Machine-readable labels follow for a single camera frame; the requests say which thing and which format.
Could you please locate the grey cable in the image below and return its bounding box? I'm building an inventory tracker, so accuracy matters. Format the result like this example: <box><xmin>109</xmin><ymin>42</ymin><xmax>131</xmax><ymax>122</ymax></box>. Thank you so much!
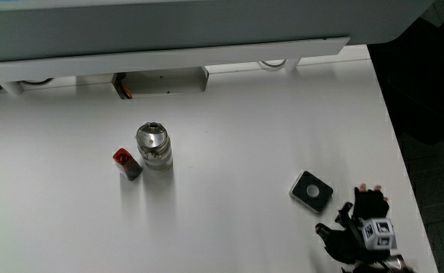
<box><xmin>258</xmin><ymin>59</ymin><xmax>288</xmax><ymax>70</ymax></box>

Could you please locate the silver metal cylindrical flask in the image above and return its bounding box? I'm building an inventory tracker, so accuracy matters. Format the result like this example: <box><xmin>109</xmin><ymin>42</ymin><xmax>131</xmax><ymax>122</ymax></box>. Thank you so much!
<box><xmin>135</xmin><ymin>121</ymin><xmax>174</xmax><ymax>171</ymax></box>

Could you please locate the white raised desk shelf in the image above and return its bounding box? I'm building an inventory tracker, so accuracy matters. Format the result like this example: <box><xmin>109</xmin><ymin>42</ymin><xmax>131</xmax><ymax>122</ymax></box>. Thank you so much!
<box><xmin>0</xmin><ymin>0</ymin><xmax>435</xmax><ymax>96</ymax></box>

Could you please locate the person's right hand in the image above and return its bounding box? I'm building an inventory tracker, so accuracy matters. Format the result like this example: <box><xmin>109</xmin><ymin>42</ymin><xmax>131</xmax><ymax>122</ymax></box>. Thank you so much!
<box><xmin>314</xmin><ymin>184</ymin><xmax>399</xmax><ymax>266</ymax></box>

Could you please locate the white cable tray box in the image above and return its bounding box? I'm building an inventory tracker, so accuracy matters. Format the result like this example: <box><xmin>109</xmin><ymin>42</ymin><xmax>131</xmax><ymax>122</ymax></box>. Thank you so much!
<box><xmin>111</xmin><ymin>66</ymin><xmax>209</xmax><ymax>100</ymax></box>

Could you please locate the black square speaker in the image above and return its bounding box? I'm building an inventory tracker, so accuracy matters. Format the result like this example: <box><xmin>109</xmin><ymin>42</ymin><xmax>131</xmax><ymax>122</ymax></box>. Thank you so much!
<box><xmin>288</xmin><ymin>170</ymin><xmax>335</xmax><ymax>215</ymax></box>

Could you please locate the black office chair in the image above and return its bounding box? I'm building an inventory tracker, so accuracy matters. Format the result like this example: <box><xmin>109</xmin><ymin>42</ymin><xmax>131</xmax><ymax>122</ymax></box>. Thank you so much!
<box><xmin>367</xmin><ymin>16</ymin><xmax>444</xmax><ymax>145</ymax></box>

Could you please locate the red and black small box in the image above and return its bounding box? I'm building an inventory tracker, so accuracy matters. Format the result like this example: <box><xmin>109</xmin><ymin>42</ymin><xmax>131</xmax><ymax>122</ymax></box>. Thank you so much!
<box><xmin>112</xmin><ymin>147</ymin><xmax>143</xmax><ymax>182</ymax></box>

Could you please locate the black cable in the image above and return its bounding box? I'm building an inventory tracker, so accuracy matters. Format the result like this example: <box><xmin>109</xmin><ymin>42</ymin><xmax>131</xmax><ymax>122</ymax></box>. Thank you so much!
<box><xmin>19</xmin><ymin>77</ymin><xmax>54</xmax><ymax>86</ymax></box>

